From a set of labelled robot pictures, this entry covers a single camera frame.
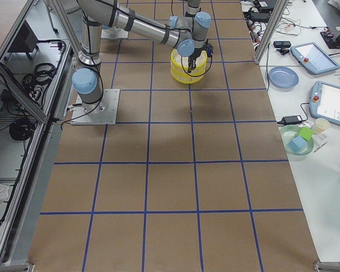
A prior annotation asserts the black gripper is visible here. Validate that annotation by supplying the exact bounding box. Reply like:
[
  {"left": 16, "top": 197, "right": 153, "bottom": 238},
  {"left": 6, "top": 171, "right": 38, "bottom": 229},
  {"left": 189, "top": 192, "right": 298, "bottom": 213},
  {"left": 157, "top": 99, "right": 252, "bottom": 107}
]
[{"left": 187, "top": 48, "right": 204, "bottom": 74}]

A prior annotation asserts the yellow steamer layer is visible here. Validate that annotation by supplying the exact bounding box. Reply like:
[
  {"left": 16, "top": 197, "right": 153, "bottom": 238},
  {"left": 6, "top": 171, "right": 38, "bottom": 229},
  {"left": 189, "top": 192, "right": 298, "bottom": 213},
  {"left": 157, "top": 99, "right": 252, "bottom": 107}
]
[
  {"left": 171, "top": 49, "right": 207, "bottom": 70},
  {"left": 170, "top": 66, "right": 206, "bottom": 84}
]

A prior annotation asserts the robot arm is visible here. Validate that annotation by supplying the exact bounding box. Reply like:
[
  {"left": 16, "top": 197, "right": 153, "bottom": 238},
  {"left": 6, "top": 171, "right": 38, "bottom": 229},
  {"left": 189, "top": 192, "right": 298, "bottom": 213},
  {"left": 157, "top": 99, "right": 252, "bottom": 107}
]
[
  {"left": 185, "top": 0, "right": 201, "bottom": 17},
  {"left": 72, "top": 1, "right": 212, "bottom": 113}
]

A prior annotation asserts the blue plate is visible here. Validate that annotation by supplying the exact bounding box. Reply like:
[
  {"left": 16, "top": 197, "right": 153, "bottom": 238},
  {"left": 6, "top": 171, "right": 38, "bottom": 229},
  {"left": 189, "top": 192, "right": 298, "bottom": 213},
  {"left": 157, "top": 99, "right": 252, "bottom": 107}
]
[{"left": 269, "top": 66, "right": 299, "bottom": 90}]

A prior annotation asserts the black webcam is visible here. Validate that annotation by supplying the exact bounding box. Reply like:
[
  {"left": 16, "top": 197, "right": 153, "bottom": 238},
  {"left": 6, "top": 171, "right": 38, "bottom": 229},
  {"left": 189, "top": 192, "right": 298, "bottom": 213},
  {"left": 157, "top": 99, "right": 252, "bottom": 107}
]
[{"left": 273, "top": 41, "right": 291, "bottom": 56}]

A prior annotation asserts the upper teach pendant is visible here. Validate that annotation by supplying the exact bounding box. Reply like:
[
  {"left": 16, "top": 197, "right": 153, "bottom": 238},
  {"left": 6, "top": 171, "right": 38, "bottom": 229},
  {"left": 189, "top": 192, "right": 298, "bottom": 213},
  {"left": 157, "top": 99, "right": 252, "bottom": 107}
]
[{"left": 290, "top": 42, "right": 340, "bottom": 75}]

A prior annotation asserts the teach pendant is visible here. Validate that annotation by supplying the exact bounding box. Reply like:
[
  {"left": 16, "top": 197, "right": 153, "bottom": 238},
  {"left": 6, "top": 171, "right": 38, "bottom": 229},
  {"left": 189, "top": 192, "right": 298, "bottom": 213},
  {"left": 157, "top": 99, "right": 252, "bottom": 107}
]
[
  {"left": 309, "top": 81, "right": 340, "bottom": 126},
  {"left": 290, "top": 42, "right": 340, "bottom": 75}
]

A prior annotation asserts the black power adapter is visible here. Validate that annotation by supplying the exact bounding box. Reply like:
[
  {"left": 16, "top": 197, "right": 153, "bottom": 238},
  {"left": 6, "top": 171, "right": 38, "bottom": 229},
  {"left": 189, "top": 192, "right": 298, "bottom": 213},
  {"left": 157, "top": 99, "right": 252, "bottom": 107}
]
[{"left": 280, "top": 115, "right": 303, "bottom": 125}]

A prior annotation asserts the green bowl with blocks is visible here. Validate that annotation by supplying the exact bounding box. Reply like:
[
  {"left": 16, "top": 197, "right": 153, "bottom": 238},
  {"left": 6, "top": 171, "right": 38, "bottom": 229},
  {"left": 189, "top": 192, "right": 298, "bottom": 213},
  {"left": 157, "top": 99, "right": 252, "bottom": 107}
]
[{"left": 279, "top": 125, "right": 314, "bottom": 155}]

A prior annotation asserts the green foam block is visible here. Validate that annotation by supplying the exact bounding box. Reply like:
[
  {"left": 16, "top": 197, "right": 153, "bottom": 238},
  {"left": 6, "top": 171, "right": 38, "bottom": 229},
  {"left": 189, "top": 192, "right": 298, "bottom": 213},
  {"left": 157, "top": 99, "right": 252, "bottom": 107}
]
[{"left": 297, "top": 126, "right": 314, "bottom": 141}]

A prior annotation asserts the blue foam block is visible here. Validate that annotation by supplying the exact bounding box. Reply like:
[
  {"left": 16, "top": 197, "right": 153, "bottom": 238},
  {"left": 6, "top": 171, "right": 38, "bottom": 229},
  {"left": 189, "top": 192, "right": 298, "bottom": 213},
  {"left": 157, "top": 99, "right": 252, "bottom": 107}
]
[{"left": 286, "top": 136, "right": 308, "bottom": 154}]

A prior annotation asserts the lower teach pendant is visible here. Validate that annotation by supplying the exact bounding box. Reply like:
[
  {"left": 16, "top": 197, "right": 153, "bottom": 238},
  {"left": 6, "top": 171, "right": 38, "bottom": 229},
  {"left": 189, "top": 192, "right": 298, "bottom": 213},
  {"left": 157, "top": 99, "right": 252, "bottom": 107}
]
[{"left": 309, "top": 81, "right": 340, "bottom": 126}]

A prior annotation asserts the paper cup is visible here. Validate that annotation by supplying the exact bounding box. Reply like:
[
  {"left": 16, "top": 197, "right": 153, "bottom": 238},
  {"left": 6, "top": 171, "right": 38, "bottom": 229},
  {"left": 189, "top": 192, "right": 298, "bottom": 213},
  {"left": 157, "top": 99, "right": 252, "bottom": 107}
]
[{"left": 311, "top": 118, "right": 330, "bottom": 135}]

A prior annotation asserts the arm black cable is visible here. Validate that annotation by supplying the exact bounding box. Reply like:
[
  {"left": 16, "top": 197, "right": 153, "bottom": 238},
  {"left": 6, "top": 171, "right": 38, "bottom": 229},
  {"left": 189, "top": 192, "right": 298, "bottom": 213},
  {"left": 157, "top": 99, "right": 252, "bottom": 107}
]
[{"left": 180, "top": 53, "right": 215, "bottom": 78}]

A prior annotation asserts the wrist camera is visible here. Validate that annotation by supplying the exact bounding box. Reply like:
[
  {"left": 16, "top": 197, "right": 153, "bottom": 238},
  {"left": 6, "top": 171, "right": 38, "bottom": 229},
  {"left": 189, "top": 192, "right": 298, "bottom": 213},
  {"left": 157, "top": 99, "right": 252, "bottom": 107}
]
[{"left": 204, "top": 41, "right": 214, "bottom": 58}]

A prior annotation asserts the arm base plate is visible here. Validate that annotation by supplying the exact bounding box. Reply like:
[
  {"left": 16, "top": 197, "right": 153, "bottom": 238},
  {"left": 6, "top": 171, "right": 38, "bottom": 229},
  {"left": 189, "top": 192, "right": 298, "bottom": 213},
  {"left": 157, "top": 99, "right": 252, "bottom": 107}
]
[{"left": 70, "top": 89, "right": 120, "bottom": 125}]

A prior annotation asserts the aluminium frame post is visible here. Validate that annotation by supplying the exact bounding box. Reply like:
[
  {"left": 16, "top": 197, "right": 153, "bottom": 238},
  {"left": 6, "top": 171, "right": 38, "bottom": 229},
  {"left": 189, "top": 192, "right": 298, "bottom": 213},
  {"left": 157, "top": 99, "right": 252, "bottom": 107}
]
[{"left": 253, "top": 0, "right": 288, "bottom": 65}]

